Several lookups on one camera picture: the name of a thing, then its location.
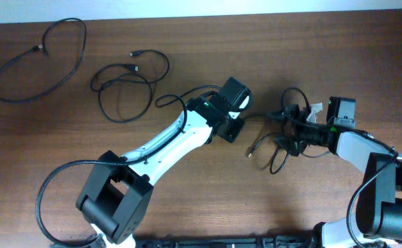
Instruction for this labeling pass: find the separated black cable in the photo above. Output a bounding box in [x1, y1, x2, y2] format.
[0, 17, 88, 103]
[90, 49, 171, 124]

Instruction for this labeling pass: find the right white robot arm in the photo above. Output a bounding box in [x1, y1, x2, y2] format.
[267, 96, 402, 247]

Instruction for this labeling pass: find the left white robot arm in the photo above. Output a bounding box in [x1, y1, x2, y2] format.
[76, 77, 252, 247]

